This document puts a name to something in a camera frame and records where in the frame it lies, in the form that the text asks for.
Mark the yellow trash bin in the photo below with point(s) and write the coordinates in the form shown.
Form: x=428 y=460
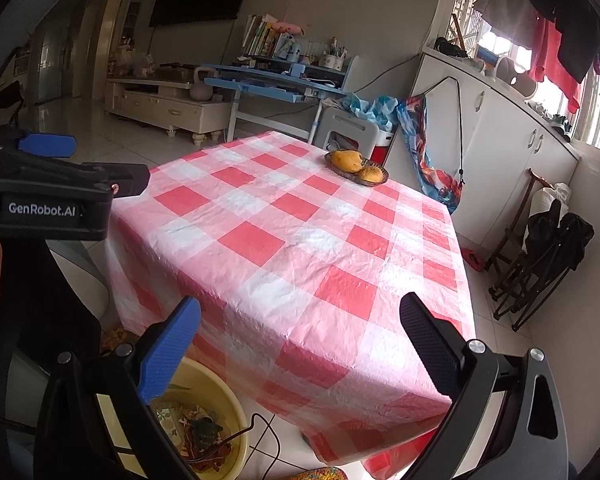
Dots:
x=195 y=386

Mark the yellow mango middle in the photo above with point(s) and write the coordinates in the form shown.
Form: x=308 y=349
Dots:
x=347 y=161

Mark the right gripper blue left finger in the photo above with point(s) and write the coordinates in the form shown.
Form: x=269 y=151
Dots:
x=160 y=349

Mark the yellow mango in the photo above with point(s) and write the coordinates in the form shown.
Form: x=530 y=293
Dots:
x=371 y=174
x=347 y=161

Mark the row of books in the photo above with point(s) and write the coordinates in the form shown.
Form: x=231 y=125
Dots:
x=266 y=36

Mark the pink kettlebell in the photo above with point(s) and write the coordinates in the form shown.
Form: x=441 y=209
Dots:
x=199 y=91

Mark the woven fruit basket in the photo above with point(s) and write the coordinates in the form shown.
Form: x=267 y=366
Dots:
x=353 y=177

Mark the colourful slipper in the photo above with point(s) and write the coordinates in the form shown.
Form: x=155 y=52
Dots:
x=324 y=473

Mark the red hanging garment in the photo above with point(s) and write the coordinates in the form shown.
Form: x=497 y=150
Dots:
x=545 y=63

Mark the red snack bag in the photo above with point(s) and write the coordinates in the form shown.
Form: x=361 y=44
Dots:
x=212 y=458

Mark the yellow mango right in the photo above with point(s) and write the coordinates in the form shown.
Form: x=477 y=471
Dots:
x=371 y=174

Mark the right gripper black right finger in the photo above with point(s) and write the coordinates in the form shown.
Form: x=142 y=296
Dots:
x=439 y=345

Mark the green snack wrapper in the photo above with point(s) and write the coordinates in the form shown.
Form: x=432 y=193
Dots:
x=204 y=432

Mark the pink checkered tablecloth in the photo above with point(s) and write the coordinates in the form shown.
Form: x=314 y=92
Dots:
x=299 y=274

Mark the white cabinet row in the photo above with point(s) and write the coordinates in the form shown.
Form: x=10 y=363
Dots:
x=483 y=126

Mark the blue plastic bag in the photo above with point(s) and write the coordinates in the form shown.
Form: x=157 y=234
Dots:
x=381 y=111

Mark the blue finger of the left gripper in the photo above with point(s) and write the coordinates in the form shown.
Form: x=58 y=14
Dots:
x=48 y=144

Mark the cream TV cabinet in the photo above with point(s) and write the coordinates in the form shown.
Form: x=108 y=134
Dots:
x=167 y=105

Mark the blue study desk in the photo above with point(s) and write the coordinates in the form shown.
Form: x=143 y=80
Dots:
x=281 y=81

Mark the white plastic stool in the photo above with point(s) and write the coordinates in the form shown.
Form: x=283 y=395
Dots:
x=340 y=130

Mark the black folding chair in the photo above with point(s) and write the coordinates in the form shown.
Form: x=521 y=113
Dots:
x=543 y=243

